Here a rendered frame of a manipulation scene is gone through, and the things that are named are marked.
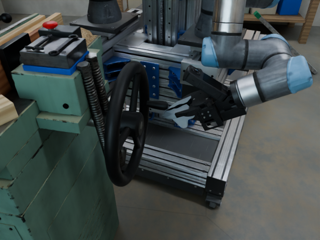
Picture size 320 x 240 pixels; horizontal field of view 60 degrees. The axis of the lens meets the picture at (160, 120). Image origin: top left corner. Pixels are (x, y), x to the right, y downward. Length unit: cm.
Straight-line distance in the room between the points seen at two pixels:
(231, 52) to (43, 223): 61
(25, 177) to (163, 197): 98
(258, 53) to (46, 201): 62
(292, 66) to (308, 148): 138
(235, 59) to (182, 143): 85
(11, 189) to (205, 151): 105
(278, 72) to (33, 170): 56
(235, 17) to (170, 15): 56
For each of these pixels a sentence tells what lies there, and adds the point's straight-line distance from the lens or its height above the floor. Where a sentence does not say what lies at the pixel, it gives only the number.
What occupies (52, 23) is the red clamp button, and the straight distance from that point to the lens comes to 64.
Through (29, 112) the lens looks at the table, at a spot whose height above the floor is 89.
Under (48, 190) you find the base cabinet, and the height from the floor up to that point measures 68.
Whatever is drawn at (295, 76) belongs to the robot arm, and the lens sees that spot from 66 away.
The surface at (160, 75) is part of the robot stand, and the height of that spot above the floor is 63.
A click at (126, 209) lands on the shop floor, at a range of 148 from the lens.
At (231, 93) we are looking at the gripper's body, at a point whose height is 87.
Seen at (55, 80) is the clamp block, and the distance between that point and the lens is 57.
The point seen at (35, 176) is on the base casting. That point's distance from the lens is 67.
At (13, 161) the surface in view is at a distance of 59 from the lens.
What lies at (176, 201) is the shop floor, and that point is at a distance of 150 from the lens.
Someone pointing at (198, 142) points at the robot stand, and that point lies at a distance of 151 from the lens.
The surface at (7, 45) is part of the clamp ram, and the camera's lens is 65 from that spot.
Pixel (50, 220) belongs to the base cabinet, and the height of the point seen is 60.
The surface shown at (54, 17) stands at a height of 94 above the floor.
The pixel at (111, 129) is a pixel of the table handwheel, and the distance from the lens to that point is 52.
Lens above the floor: 121
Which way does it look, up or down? 38 degrees down
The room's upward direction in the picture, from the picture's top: straight up
